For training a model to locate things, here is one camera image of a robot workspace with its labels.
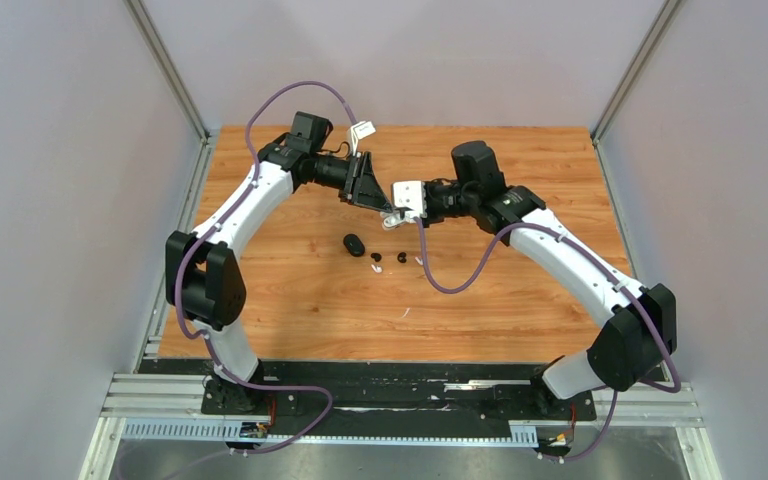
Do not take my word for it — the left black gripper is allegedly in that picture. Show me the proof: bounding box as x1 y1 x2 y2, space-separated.
310 151 393 213

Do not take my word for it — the white earbud charging case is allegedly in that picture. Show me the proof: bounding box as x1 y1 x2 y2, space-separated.
381 210 417 230

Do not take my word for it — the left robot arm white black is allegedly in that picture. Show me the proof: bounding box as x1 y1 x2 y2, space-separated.
165 112 393 413

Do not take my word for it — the black earbud charging case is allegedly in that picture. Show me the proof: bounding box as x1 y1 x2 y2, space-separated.
342 233 366 257

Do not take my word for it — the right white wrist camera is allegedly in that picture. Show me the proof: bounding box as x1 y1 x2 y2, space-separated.
391 180 426 217

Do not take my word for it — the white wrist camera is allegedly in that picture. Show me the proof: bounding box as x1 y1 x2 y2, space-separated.
347 120 376 156
391 180 426 217

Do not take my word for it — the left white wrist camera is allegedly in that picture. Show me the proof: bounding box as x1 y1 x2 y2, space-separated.
347 120 376 156

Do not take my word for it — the aluminium frame rail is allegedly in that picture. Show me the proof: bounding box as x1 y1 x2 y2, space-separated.
80 374 721 479

